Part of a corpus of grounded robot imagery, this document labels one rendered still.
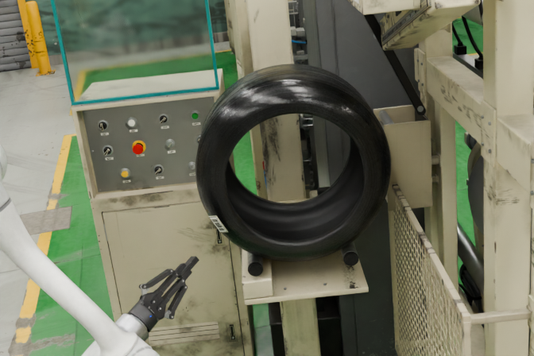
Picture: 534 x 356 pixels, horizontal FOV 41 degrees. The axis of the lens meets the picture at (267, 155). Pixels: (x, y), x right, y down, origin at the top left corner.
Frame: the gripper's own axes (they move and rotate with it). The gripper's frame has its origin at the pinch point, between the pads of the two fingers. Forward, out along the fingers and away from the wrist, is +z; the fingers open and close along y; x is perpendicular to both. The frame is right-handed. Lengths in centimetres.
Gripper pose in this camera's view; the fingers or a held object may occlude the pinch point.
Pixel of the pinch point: (187, 267)
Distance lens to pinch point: 199.1
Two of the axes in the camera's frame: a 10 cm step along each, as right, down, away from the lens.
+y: 5.9, 7.6, 2.8
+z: 5.8, -6.4, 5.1
